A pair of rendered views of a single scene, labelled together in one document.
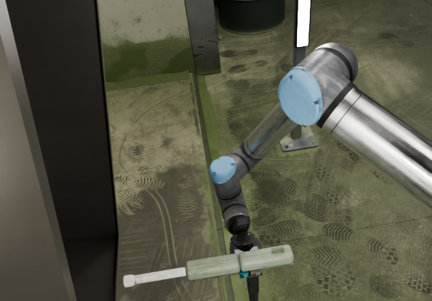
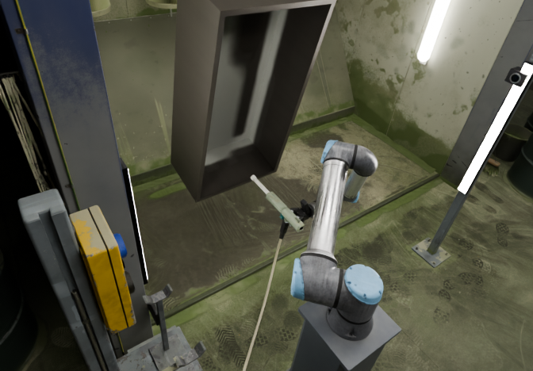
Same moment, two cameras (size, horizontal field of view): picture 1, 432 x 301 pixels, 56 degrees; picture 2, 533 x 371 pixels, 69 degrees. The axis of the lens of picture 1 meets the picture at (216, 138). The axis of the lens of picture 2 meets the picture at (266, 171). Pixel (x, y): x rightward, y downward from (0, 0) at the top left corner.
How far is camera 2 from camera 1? 1.39 m
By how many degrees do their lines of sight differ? 40
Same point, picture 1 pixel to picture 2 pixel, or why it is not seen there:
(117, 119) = not seen: hidden behind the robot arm
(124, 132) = not seen: hidden behind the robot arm
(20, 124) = (212, 68)
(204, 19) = (468, 146)
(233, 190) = not seen: hidden behind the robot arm
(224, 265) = (278, 204)
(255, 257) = (289, 213)
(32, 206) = (209, 86)
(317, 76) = (334, 147)
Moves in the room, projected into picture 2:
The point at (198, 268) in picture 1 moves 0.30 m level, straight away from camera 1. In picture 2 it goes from (271, 195) to (306, 176)
